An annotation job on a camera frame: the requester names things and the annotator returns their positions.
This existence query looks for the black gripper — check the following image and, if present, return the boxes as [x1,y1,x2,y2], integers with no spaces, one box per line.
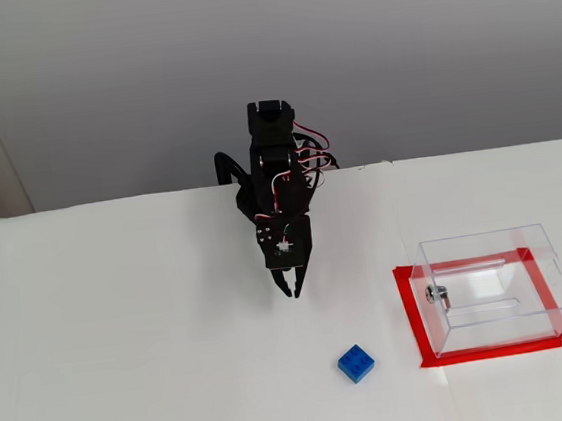
[250,175,322,303]

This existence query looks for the blue lego brick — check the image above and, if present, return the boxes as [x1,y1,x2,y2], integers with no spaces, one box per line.
[335,342,379,387]

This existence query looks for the transparent plastic box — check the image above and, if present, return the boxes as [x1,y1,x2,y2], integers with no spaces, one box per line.
[403,220,562,361]

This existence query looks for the black table clamp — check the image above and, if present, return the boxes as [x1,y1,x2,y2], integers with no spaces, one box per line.
[213,147,254,188]

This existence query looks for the silver cam lock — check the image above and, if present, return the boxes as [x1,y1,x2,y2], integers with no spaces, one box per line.
[424,282,454,317]

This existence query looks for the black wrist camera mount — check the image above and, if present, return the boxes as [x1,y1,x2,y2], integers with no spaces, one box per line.
[260,216,316,273]

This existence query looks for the red white black servo cable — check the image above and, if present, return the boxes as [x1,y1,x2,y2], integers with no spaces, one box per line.
[291,117,334,175]
[269,168,296,216]

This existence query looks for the black camera cable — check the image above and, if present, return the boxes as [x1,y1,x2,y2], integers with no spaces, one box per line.
[301,133,343,190]

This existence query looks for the red tape frame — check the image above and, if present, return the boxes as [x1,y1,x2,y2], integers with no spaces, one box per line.
[391,242,562,372]

